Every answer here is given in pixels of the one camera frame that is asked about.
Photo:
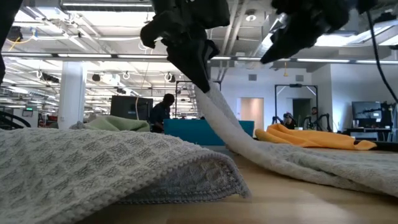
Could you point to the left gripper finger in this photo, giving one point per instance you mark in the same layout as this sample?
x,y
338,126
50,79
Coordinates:
x,y
212,49
189,62

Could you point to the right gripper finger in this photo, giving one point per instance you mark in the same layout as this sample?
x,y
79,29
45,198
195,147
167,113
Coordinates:
x,y
306,42
290,32

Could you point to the orange microfiber towel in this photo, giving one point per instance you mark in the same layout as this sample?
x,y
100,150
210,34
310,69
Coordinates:
x,y
311,138

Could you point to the green microfiber towel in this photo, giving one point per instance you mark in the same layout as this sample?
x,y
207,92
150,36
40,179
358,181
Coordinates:
x,y
115,124

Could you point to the white terry microfiber towel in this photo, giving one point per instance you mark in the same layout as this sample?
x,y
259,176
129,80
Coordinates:
x,y
280,161

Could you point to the grey waffle microfiber towel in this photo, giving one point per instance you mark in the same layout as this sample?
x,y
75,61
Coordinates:
x,y
93,168

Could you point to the black desk-mounted robot arm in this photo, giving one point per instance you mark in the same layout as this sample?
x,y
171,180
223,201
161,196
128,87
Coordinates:
x,y
326,119

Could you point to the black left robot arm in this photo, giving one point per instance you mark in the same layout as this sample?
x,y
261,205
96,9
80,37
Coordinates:
x,y
7,18

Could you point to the yellow hanging tag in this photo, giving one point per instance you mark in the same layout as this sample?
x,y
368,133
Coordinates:
x,y
285,71

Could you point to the person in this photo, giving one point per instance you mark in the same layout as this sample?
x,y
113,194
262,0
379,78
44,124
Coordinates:
x,y
160,113
289,121
314,116

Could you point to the teal plastic bin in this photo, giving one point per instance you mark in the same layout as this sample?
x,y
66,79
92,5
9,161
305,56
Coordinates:
x,y
183,132

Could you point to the peach door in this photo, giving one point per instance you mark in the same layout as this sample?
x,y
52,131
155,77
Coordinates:
x,y
252,113

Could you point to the black computer monitor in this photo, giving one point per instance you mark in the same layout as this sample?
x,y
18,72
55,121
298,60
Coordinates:
x,y
124,107

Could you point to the dark desk monitor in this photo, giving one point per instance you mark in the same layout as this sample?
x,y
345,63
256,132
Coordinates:
x,y
367,110

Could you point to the grey office desk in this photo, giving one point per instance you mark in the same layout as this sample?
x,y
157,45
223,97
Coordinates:
x,y
367,134

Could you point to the white pillar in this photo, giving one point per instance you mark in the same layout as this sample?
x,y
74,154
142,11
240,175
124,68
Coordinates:
x,y
71,93

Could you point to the green exit sign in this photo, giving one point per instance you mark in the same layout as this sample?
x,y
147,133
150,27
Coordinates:
x,y
29,109

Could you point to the black dome fixture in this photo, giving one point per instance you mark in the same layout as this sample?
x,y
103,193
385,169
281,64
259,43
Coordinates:
x,y
14,33

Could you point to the black metal rig frame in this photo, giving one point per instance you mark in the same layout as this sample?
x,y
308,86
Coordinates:
x,y
176,99
275,102

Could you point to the black aluminium table frame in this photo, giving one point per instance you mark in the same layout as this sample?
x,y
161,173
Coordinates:
x,y
385,145

